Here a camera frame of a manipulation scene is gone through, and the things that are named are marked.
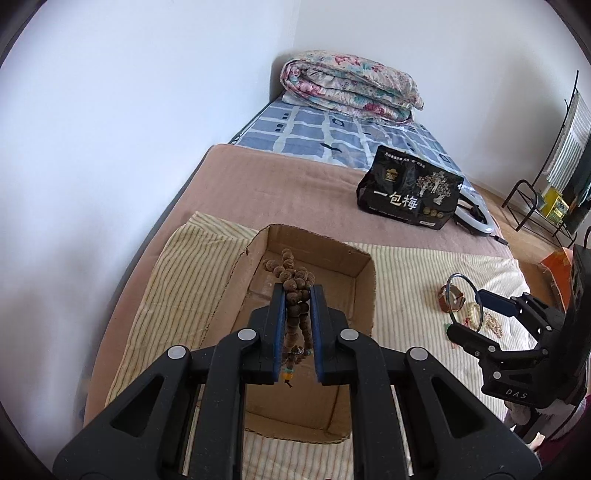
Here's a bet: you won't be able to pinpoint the pink pearl necklace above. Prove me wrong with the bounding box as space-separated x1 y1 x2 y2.
482 310 506 340

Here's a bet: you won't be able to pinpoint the brown wooden bead necklace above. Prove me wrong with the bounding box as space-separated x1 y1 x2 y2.
262 247 317 387

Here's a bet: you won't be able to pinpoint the red strap wristwatch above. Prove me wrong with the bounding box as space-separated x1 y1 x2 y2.
438 285 466 313

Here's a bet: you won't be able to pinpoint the white gloved right hand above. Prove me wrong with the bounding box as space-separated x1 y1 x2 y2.
503 400 591 462

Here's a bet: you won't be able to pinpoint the orange gift box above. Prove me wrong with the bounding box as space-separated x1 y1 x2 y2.
540 247 573 312

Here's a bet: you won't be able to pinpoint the striped yellow towel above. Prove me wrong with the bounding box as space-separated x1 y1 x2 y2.
109 212 528 479

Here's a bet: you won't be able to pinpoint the yellow green boxes on rack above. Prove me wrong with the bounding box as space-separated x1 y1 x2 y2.
541 186 569 223

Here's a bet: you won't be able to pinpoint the dark hanging clothes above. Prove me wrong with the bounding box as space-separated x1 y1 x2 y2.
567 142 591 233

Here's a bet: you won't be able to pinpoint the brown cardboard box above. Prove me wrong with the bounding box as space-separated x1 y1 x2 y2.
201 224 376 443

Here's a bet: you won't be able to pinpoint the black metal clothes rack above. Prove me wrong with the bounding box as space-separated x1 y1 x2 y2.
501 79 590 247

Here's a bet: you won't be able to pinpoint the black plum snack bag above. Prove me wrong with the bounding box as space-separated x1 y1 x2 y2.
356 145 463 230

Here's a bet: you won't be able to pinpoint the hanging striped towel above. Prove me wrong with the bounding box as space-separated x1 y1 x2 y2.
544 89 590 192

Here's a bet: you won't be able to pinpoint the pink brown blanket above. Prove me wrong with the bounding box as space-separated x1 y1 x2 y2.
84 144 512 421

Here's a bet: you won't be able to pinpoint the folded floral quilt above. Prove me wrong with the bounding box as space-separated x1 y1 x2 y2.
280 50 424 123

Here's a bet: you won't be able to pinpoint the white ring light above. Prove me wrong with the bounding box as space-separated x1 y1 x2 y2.
454 183 496 236

